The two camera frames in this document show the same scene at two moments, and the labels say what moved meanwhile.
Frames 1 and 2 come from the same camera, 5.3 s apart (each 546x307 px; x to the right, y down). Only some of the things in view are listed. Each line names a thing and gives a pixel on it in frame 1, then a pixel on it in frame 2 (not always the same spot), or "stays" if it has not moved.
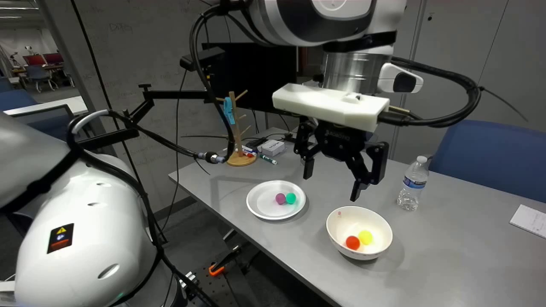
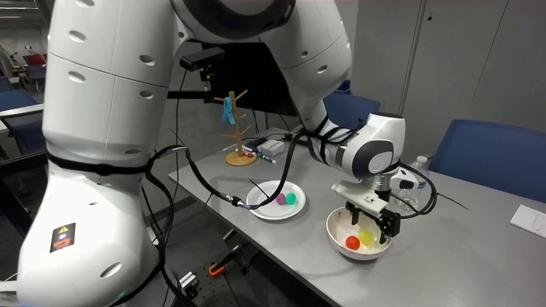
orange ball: (353, 242) stays
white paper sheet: (530, 218) stays
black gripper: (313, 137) to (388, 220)
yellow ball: (366, 237) stays
